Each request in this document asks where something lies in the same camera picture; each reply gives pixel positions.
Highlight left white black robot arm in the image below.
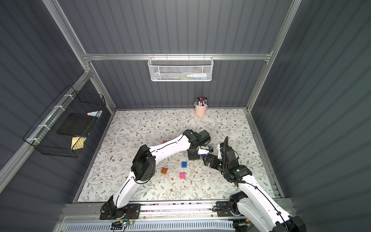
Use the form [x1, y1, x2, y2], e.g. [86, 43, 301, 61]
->
[100, 129, 211, 219]

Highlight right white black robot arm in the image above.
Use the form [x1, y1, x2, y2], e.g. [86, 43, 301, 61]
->
[203, 137, 307, 232]

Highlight orange lego brick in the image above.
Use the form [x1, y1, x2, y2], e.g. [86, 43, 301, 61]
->
[161, 167, 168, 175]

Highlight pink pen cup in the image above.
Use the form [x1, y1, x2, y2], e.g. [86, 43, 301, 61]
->
[195, 104, 208, 117]

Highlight markers in cup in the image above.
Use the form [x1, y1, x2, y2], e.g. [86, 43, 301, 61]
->
[194, 97, 208, 106]

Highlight floral table mat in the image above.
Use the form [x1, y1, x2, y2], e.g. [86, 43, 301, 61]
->
[77, 109, 277, 202]

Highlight white bottle in basket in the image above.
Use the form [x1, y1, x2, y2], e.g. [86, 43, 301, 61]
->
[187, 73, 207, 79]

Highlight pastel sticky note pad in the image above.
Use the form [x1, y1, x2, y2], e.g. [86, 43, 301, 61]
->
[87, 110, 102, 118]

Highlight small green circuit board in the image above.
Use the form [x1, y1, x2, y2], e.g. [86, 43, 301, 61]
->
[110, 220, 130, 231]

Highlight yellow sticky notes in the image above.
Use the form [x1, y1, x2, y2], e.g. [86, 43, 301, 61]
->
[71, 137, 87, 150]

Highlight black notebook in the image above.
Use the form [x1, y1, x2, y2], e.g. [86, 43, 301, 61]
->
[57, 113, 98, 137]

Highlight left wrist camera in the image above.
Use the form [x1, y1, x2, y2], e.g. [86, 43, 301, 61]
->
[198, 146, 214, 155]

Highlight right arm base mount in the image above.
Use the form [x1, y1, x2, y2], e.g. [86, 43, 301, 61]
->
[212, 200, 257, 218]

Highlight white wire mesh basket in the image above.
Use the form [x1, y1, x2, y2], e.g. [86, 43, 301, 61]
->
[147, 56, 214, 82]

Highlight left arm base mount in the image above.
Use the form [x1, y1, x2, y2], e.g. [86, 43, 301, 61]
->
[100, 203, 141, 220]

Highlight black wire wall basket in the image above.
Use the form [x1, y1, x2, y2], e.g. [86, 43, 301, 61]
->
[23, 88, 106, 158]

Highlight aluminium rail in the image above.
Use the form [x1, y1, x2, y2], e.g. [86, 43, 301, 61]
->
[57, 200, 253, 223]

